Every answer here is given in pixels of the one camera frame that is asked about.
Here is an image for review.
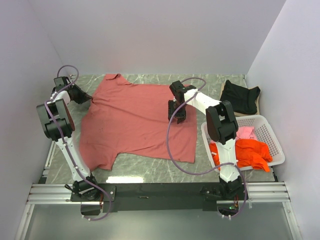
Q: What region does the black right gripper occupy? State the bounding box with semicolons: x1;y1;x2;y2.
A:
168;100;187;124

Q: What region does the dusty red polo shirt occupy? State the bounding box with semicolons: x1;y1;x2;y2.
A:
79;74;197;170

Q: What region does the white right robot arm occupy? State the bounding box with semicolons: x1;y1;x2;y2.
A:
168;80;241;200

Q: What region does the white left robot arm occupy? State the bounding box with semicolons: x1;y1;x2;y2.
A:
36;76;100;201

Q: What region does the beige folded t shirt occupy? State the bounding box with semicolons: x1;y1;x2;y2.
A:
219;83;261;118

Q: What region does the black folded t shirt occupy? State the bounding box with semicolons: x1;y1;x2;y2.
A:
219;79;261;115

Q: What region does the pink t shirt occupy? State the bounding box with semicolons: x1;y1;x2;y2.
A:
236;126;257;140

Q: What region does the orange t shirt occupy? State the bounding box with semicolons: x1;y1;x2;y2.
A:
209;139;273;174

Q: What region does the white plastic laundry basket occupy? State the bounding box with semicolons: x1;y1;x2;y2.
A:
200;115;285;167

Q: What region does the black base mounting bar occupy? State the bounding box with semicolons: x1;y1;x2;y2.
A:
69;182;248;216

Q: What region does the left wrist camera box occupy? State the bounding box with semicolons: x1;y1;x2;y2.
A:
53;76;70;90

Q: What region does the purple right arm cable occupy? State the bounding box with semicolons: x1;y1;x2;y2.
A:
166;77;250;221

